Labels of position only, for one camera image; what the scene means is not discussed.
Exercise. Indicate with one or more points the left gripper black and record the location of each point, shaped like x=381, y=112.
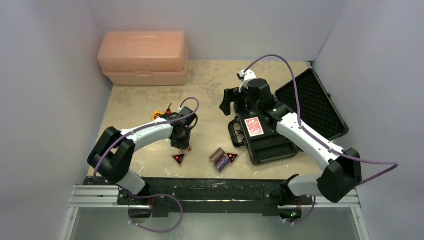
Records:
x=182, y=144

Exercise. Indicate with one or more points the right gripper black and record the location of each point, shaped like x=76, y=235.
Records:
x=236, y=100

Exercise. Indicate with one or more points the all-in triangle button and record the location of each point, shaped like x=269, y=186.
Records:
x=232, y=157
x=179, y=158

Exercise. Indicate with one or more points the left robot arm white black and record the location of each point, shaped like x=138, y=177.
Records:
x=112, y=155

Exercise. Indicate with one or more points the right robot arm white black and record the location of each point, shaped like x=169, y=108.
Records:
x=340, y=173

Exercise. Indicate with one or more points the black poker set case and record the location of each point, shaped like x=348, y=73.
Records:
x=300, y=116

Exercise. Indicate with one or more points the red black utility knife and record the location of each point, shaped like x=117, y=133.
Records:
x=168, y=110

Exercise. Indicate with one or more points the red playing card deck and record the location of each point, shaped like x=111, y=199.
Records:
x=254, y=127

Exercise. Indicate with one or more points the purple poker chip stack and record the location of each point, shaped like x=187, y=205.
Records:
x=222, y=164

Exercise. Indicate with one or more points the pink plastic storage box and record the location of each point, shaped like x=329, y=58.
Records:
x=145, y=58

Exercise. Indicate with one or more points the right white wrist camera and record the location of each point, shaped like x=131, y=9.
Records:
x=245, y=76

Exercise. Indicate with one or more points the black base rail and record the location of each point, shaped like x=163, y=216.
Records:
x=214, y=196

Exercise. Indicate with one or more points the aluminium frame rail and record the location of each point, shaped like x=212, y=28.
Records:
x=105, y=196

